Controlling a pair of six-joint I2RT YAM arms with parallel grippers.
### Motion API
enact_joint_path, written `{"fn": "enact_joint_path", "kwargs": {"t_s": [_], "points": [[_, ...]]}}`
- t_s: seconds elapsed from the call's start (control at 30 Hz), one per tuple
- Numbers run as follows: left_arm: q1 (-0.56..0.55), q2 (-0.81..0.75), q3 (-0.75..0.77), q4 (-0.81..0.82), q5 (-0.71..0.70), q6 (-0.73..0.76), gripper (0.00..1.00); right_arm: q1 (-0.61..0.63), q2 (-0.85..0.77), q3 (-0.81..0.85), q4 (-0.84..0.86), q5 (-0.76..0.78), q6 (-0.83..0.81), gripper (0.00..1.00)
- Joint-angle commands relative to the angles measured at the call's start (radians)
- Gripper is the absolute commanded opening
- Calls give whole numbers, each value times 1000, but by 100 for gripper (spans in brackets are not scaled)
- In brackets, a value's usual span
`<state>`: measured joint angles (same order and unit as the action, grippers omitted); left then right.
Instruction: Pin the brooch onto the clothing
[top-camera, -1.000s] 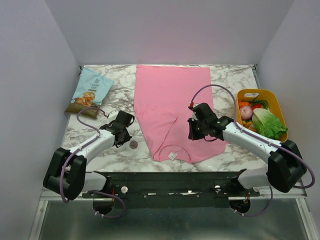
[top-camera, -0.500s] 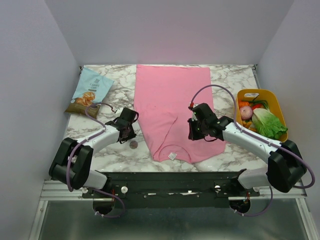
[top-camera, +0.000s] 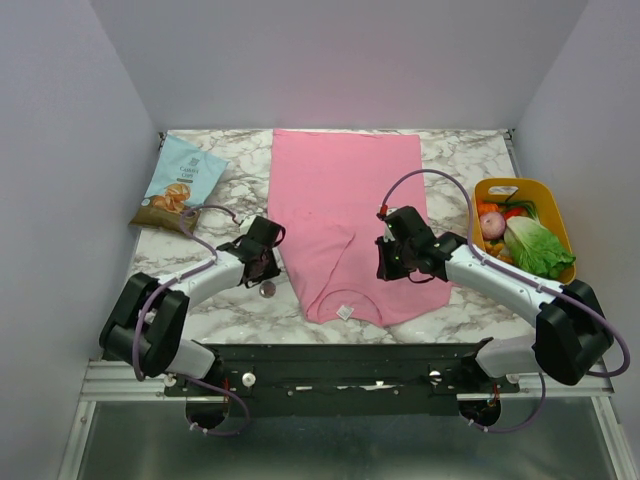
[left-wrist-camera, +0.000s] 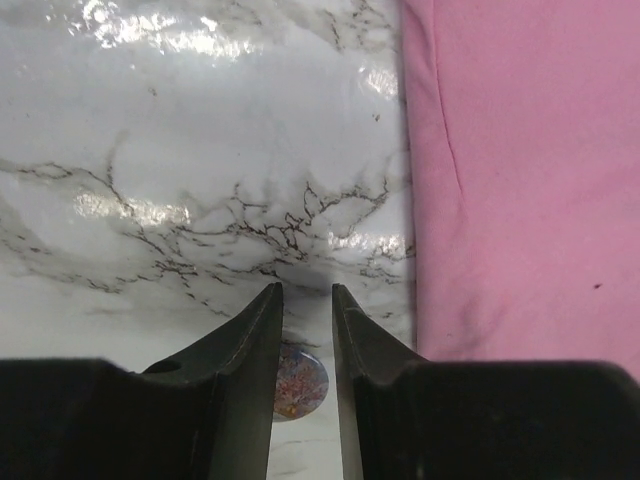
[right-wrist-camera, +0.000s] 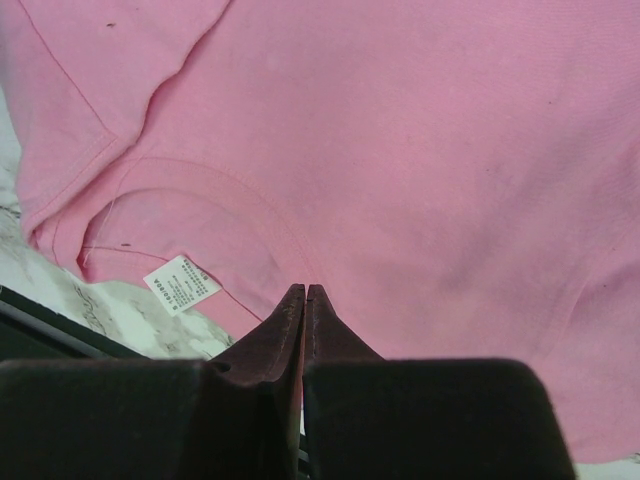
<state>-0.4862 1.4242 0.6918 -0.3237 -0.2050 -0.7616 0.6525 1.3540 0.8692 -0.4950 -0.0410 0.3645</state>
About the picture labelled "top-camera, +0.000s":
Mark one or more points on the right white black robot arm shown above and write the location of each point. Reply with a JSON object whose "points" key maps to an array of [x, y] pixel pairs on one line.
{"points": [[567, 339]]}

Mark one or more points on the blue chips bag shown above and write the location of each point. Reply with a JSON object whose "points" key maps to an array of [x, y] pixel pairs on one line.
{"points": [[184, 178]]}

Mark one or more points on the yellow plastic basket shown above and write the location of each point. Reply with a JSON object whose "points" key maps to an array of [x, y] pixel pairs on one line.
{"points": [[540, 204]]}

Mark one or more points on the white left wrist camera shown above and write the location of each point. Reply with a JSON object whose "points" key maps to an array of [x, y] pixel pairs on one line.
{"points": [[245, 224]]}

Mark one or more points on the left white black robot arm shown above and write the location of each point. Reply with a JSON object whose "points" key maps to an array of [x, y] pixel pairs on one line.
{"points": [[146, 324]]}

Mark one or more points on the purple onion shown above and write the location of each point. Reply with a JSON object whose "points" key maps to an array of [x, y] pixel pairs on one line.
{"points": [[492, 225]]}

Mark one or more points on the small orange pumpkin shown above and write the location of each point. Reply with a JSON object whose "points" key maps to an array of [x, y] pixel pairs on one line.
{"points": [[484, 208]]}

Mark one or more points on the pink t-shirt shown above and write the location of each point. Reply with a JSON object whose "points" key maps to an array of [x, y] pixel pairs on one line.
{"points": [[326, 189]]}

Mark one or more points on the green lettuce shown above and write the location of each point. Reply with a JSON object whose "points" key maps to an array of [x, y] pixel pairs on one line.
{"points": [[535, 249]]}

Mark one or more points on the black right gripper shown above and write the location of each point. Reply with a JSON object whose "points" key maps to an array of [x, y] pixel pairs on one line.
{"points": [[388, 265]]}

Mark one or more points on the red pepper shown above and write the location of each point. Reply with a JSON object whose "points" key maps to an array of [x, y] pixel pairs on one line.
{"points": [[515, 212]]}

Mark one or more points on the aluminium frame rail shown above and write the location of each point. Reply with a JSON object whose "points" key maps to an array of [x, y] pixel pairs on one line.
{"points": [[114, 381]]}

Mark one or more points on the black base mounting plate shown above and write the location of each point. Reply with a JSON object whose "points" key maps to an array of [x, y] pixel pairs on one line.
{"points": [[349, 380]]}

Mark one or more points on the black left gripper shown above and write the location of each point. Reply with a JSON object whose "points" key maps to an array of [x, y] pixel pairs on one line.
{"points": [[273, 270]]}

